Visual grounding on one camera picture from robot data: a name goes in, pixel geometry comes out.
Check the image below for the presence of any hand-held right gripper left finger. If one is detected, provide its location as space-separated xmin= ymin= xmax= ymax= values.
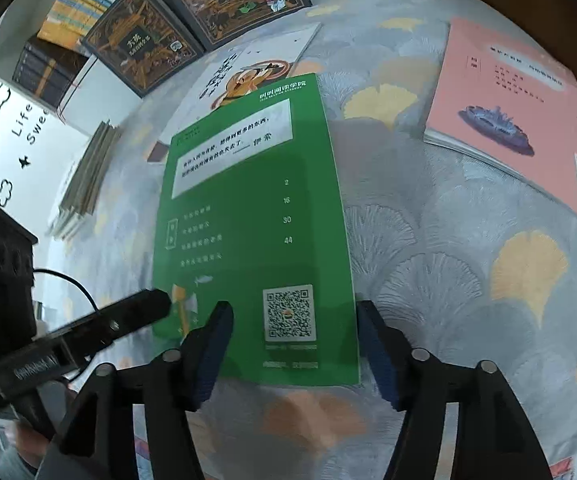
xmin=36 ymin=300 xmax=235 ymax=480

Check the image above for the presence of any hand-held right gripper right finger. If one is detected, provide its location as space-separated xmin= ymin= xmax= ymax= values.
xmin=356 ymin=300 xmax=554 ymax=480

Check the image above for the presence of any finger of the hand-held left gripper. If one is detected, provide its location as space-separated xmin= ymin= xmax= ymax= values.
xmin=63 ymin=287 xmax=173 ymax=358

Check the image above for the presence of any green book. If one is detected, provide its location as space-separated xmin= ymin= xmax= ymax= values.
xmin=151 ymin=80 xmax=362 ymax=388

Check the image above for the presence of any stack of thin books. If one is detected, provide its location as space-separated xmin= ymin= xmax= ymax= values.
xmin=47 ymin=119 xmax=122 ymax=242

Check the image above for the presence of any white book with figure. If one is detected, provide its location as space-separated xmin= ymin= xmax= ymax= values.
xmin=148 ymin=22 xmax=323 ymax=163

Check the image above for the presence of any person's left forearm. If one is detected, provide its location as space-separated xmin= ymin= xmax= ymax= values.
xmin=0 ymin=452 xmax=62 ymax=480

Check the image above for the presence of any row of shelved books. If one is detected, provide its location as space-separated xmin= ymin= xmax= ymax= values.
xmin=0 ymin=5 xmax=144 ymax=128

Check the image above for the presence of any row of colourful books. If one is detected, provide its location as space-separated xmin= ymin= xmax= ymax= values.
xmin=36 ymin=0 xmax=140 ymax=54

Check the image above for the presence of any person's left hand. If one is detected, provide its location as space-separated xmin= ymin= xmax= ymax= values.
xmin=9 ymin=420 xmax=45 ymax=467

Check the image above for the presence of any ginkgo patterned tablecloth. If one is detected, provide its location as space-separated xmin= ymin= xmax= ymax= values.
xmin=43 ymin=0 xmax=577 ymax=480

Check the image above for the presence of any pink book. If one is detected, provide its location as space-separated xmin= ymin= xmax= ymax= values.
xmin=423 ymin=16 xmax=577 ymax=242

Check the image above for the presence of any brown wooden furniture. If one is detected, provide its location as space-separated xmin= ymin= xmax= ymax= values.
xmin=453 ymin=0 xmax=577 ymax=111

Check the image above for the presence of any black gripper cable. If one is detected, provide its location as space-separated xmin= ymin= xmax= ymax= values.
xmin=32 ymin=270 xmax=98 ymax=383

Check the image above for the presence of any black lettering wall decal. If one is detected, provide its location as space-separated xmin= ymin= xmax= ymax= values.
xmin=10 ymin=101 xmax=50 ymax=147

